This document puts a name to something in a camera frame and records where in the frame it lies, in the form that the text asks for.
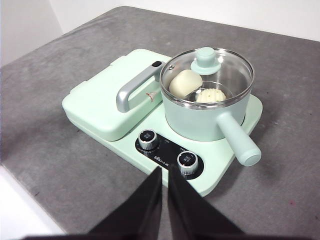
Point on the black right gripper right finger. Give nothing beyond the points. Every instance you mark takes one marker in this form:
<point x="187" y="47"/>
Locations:
<point x="190" y="215"/>

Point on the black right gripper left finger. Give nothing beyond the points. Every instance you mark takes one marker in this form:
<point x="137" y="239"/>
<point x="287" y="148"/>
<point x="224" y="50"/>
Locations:
<point x="140" y="212"/>

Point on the pleated white bun green flecks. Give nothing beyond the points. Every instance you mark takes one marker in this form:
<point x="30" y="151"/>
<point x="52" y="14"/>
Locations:
<point x="211" y="96"/>

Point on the smooth white steamed bun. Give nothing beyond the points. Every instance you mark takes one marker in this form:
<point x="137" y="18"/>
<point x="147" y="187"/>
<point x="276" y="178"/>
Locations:
<point x="183" y="83"/>

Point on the glass pot lid green knob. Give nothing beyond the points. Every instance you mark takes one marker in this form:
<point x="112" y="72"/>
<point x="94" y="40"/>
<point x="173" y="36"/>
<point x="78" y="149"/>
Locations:
<point x="206" y="58"/>

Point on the silver control dial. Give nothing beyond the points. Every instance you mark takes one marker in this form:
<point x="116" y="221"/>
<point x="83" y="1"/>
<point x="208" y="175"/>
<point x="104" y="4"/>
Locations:
<point x="147" y="138"/>
<point x="187" y="162"/>

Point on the mint green breakfast machine base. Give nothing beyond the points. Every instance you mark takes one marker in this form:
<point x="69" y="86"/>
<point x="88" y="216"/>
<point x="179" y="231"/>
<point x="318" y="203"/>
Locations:
<point x="220" y="162"/>

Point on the mint green griddle cover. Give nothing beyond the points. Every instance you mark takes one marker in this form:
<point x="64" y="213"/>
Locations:
<point x="100" y="100"/>

